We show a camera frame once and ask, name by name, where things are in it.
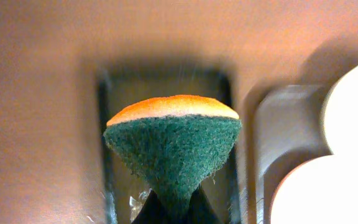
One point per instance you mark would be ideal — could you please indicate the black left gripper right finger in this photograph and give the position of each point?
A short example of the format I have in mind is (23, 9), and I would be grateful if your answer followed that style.
(201, 211)

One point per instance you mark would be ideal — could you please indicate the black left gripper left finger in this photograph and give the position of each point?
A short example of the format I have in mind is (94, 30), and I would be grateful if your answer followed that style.
(152, 211)

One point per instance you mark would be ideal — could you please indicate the orange green scrub sponge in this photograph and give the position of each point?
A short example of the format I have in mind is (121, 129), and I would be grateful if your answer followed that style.
(174, 143)

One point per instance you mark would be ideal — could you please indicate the white plate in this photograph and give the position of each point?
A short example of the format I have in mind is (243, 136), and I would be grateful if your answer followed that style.
(322, 190)
(339, 117)

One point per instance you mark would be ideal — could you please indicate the white plate top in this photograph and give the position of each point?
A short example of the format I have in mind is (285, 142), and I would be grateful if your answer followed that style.
(339, 117)

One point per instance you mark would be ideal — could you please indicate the black water tray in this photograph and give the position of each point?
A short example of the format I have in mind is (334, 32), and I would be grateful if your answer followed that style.
(124, 192)

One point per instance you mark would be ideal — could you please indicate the brown serving tray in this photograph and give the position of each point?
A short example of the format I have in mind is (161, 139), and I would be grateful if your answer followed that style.
(284, 131)

